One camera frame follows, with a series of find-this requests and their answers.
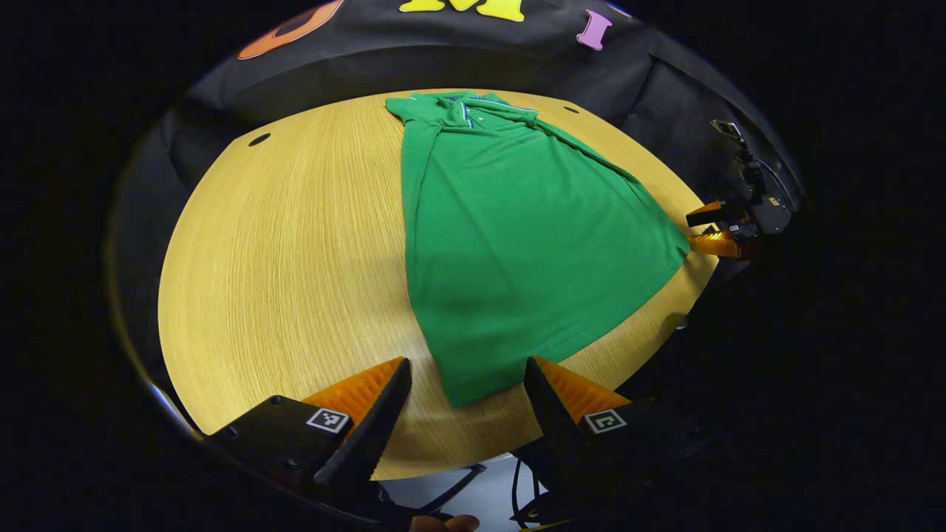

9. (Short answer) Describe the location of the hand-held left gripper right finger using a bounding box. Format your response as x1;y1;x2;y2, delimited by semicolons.
523;356;710;486

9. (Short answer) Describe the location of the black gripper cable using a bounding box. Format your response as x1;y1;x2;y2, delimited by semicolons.
755;157;799;216

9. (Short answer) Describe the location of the green T-shirt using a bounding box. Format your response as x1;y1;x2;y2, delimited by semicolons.
385;90;692;409

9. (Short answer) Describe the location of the black backdrop cloth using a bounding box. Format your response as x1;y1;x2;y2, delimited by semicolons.
166;0;806;215

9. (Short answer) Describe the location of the thin black cable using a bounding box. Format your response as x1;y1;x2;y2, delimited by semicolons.
508;457;544;522

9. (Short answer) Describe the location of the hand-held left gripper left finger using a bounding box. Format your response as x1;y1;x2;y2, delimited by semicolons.
211;357;413;488

